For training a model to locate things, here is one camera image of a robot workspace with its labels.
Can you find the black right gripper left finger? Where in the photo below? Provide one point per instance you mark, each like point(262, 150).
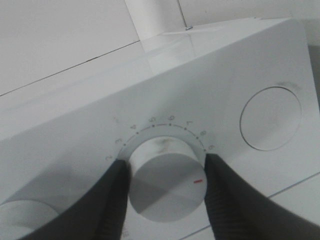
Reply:
point(98, 215)

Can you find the white timer knob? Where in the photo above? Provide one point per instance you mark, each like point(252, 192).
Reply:
point(168, 182)

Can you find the round white door button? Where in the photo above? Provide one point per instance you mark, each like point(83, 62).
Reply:
point(270, 118)

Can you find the white microwave oven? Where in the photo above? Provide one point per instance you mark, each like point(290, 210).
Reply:
point(60, 135)

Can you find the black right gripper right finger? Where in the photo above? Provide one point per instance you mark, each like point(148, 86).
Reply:
point(237, 211)

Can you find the upper white power knob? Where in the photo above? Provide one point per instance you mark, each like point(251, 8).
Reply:
point(21, 217)

